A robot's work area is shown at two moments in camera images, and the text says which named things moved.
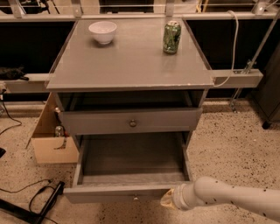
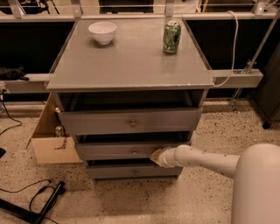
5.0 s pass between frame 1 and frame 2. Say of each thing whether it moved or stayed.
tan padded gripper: moved
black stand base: stayed
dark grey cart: stayed
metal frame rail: stayed
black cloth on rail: stayed
